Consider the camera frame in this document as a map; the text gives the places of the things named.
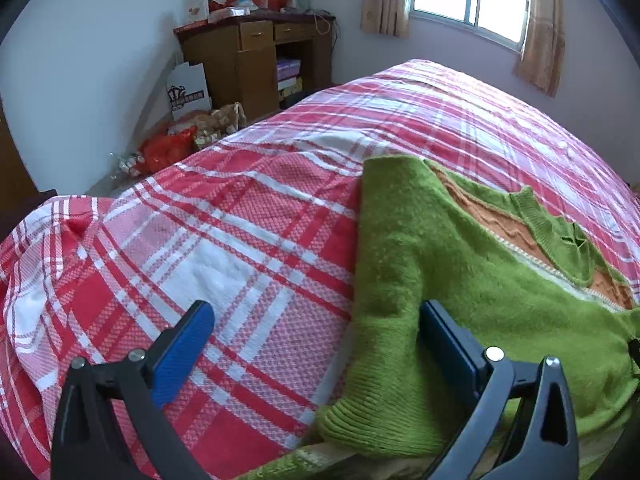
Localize brown wooden desk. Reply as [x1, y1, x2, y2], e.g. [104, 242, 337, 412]
[173, 12, 337, 123]

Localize white picture box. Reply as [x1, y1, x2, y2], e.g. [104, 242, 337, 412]
[182, 0, 208, 26]

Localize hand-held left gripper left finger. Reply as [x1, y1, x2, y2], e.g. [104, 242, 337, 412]
[50, 300, 216, 480]

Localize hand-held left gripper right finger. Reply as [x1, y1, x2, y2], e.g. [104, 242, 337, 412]
[419, 300, 581, 480]

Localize green knit sweater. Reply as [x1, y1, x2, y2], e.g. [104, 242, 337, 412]
[235, 155, 640, 480]

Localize beige plastic bag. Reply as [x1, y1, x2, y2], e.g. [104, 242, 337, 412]
[192, 102, 247, 150]

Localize red plaid bed sheet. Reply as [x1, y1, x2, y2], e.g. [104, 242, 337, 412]
[0, 59, 640, 480]

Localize stack of purple boxes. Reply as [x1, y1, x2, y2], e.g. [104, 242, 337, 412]
[276, 58, 303, 103]

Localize red plastic bag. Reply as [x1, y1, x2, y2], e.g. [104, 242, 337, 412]
[139, 127, 198, 173]

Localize red and white packets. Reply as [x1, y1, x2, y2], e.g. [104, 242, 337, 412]
[207, 0, 259, 22]

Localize brown wooden door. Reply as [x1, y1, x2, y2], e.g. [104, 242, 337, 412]
[0, 110, 40, 198]

